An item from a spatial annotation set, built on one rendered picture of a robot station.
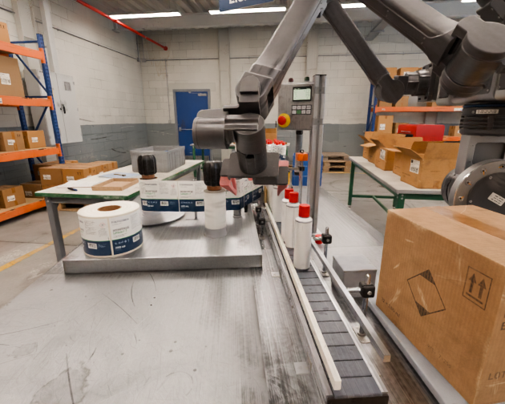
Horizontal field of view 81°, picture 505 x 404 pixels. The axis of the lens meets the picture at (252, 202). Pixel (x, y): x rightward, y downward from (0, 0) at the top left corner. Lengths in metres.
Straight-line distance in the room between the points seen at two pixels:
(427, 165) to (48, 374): 2.61
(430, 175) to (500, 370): 2.20
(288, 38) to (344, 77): 8.30
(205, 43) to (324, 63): 3.31
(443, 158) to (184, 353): 2.46
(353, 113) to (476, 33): 8.30
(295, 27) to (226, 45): 8.49
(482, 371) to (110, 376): 0.68
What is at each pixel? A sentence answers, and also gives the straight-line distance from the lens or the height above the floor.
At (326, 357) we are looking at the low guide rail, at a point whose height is 0.91.
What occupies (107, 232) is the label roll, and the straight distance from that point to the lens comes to 1.09.
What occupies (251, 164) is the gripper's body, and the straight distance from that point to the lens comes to 0.56.
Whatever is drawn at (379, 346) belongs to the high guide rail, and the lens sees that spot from 0.59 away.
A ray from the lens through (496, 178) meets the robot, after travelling 0.97.
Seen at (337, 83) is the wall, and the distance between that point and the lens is 8.92.
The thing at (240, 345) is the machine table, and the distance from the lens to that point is 0.75.
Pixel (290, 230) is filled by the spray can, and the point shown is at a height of 0.95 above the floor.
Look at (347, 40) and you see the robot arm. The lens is 1.15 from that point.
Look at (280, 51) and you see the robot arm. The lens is 0.65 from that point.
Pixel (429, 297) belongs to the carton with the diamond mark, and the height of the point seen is 0.98.
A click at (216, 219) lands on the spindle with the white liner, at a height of 0.96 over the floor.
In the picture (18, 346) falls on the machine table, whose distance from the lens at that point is 0.92.
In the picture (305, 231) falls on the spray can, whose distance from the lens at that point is 0.89.
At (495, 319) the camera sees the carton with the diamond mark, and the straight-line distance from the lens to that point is 0.63.
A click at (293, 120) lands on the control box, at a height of 1.32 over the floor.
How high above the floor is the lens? 1.33
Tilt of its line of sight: 16 degrees down
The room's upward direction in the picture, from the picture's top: straight up
